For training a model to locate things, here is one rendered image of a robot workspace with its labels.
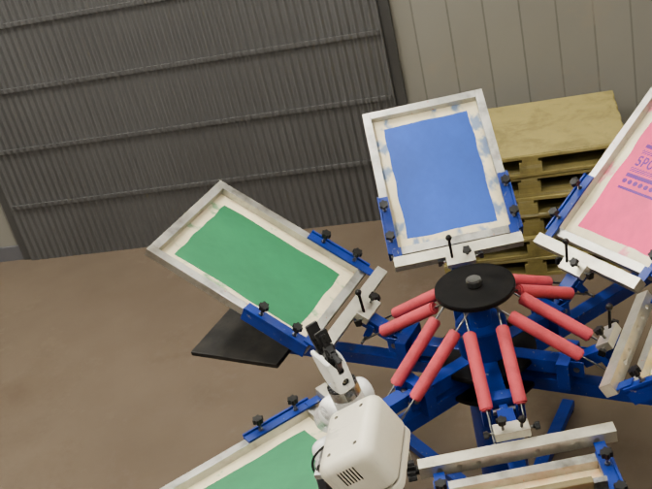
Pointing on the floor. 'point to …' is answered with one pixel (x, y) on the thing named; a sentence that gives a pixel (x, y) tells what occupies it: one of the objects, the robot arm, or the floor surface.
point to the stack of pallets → (548, 163)
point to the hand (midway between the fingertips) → (317, 334)
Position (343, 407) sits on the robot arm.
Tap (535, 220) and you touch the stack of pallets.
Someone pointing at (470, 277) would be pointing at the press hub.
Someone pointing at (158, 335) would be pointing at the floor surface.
